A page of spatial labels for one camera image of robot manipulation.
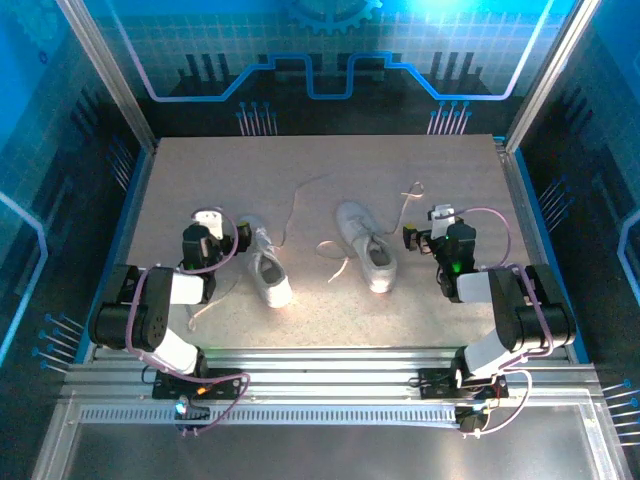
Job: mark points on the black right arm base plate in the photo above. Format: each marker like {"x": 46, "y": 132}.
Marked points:
{"x": 435, "y": 385}

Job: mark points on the aluminium frame rail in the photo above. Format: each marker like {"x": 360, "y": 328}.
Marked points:
{"x": 325, "y": 372}

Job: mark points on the black connector module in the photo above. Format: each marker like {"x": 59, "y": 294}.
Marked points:
{"x": 472, "y": 420}
{"x": 192, "y": 412}

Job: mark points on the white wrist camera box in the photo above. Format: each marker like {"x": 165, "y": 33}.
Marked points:
{"x": 210, "y": 220}
{"x": 442, "y": 220}

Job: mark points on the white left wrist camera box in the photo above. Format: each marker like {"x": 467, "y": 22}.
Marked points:
{"x": 210, "y": 220}

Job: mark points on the grey metal front panel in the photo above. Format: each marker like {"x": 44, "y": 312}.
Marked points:
{"x": 325, "y": 450}

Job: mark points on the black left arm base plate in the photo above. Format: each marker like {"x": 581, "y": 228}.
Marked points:
{"x": 225, "y": 385}

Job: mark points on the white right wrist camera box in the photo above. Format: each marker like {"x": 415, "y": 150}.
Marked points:
{"x": 442, "y": 220}

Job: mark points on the aluminium corner post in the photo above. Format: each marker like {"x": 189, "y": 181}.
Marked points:
{"x": 550, "y": 75}
{"x": 107, "y": 75}

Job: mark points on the blue table edge trim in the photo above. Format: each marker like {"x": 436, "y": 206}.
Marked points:
{"x": 532, "y": 200}
{"x": 126, "y": 225}

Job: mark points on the white sneaker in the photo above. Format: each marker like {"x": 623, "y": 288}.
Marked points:
{"x": 275, "y": 292}
{"x": 352, "y": 220}

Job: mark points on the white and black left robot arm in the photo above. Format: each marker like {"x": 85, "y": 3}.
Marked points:
{"x": 150, "y": 320}

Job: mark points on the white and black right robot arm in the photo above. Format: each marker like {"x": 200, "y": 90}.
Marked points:
{"x": 525, "y": 315}

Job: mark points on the aluminium side rail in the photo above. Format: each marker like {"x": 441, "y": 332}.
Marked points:
{"x": 516, "y": 190}

